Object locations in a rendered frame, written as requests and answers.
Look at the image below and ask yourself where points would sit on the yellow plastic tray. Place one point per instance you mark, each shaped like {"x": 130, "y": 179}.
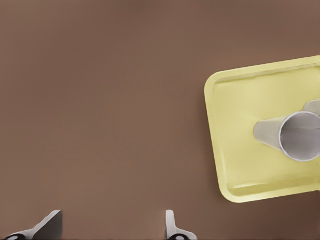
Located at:
{"x": 240, "y": 155}

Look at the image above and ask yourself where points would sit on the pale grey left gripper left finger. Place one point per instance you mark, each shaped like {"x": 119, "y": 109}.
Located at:
{"x": 50, "y": 226}

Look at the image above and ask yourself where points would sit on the white IKEA cup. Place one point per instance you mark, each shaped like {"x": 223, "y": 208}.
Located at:
{"x": 295, "y": 136}
{"x": 313, "y": 106}

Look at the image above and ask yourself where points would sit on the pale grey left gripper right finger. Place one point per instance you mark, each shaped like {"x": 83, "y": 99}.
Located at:
{"x": 170, "y": 225}

